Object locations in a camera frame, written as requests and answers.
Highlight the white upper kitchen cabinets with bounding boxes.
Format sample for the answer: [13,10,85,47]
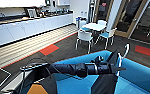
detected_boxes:
[0,0,72,9]

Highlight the white lower kitchen cabinets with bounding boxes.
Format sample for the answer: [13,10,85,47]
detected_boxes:
[0,13,74,48]

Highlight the pale wooden slatted bench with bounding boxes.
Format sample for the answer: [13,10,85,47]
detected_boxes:
[0,23,81,69]

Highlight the white dining table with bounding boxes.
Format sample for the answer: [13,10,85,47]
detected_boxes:
[82,22,107,33]

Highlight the blue waste bin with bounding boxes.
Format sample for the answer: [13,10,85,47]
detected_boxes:
[75,16,87,30]

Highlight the white clothes hanger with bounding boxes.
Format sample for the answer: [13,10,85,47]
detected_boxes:
[116,43,131,77]

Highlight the blue fabric sofa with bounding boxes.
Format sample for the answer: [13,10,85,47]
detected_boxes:
[52,49,150,94]

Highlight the silver coffee machine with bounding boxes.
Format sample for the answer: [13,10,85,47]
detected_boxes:
[25,8,37,18]

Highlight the white kitchen cabinets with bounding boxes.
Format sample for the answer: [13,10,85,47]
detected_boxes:
[0,13,74,48]
[0,0,72,9]

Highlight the wooden framed glass door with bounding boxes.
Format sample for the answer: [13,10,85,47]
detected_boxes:
[114,0,149,38]
[94,0,113,23]

